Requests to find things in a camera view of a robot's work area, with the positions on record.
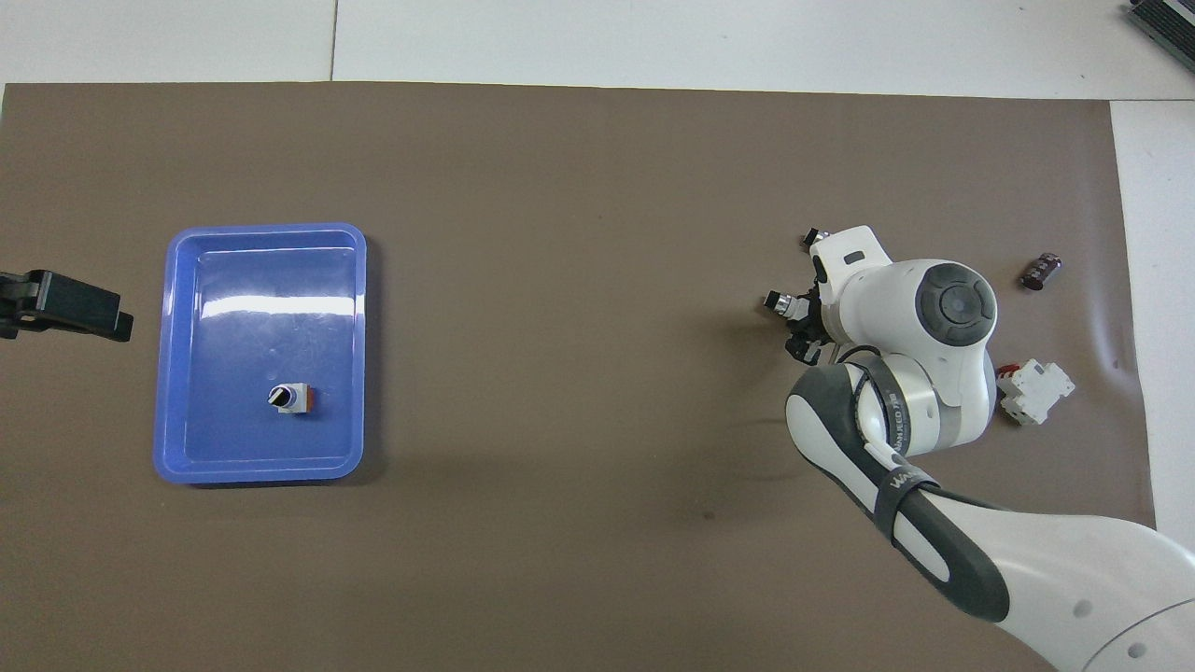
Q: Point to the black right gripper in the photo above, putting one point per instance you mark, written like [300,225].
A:
[820,313]

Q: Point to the selector switch orange base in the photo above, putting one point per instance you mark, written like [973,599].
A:
[780,302]

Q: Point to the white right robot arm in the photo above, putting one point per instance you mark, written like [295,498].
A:
[934,355]

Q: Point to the blue plastic tray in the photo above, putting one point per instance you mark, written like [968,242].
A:
[261,280]

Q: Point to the white circuit breaker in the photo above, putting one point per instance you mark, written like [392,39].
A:
[1041,387]

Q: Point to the brown table mat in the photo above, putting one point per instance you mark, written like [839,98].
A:
[560,373]

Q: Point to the small dark electronic component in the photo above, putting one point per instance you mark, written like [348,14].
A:
[1043,271]

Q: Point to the grey finned metal device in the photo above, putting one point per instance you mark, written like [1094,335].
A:
[1167,19]

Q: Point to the selector switch green base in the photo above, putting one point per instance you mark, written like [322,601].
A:
[810,238]

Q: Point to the selector switch red base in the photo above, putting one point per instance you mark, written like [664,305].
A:
[297,399]

